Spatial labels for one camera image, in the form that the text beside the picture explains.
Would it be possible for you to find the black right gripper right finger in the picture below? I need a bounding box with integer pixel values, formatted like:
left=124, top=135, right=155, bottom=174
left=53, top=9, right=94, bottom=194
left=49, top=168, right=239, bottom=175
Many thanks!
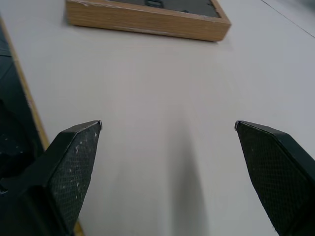
left=234, top=120, right=315, bottom=236

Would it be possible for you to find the wooden tray with dark inlay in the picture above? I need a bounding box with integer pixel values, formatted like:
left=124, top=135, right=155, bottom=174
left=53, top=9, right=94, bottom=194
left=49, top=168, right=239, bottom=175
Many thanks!
left=64, top=0, right=232, bottom=42

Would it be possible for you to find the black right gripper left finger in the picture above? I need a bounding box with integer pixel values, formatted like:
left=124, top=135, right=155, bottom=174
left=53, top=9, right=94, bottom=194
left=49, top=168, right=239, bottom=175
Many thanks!
left=0, top=120, right=103, bottom=236

